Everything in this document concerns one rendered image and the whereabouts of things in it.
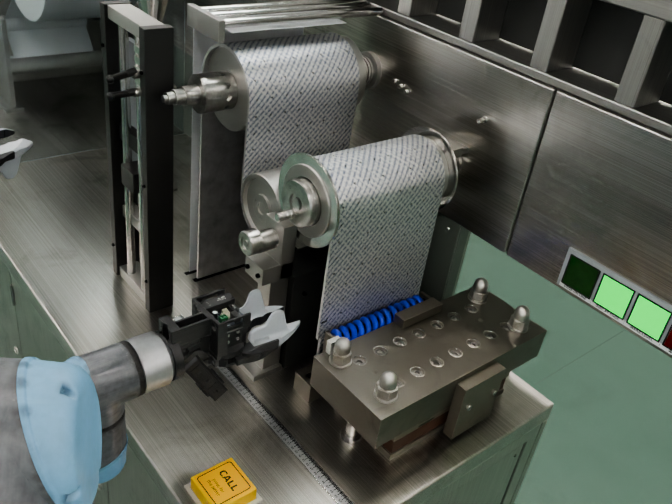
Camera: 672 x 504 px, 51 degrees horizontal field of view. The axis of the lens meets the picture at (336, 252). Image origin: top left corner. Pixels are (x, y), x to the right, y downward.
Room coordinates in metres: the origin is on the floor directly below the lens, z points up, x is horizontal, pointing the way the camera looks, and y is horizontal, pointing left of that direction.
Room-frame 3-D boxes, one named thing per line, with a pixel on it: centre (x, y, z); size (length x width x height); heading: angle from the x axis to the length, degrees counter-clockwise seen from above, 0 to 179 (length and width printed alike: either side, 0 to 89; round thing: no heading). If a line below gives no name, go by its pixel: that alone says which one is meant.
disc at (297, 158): (0.94, 0.05, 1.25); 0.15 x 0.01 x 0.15; 44
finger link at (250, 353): (0.77, 0.10, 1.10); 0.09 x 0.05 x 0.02; 125
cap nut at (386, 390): (0.78, -0.10, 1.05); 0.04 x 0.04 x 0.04
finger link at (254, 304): (0.84, 0.11, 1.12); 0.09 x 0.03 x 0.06; 143
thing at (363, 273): (0.98, -0.07, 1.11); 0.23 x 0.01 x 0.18; 134
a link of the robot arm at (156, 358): (0.69, 0.22, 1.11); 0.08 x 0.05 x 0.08; 44
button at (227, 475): (0.67, 0.11, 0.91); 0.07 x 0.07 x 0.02; 44
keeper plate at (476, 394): (0.87, -0.26, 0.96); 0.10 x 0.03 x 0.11; 134
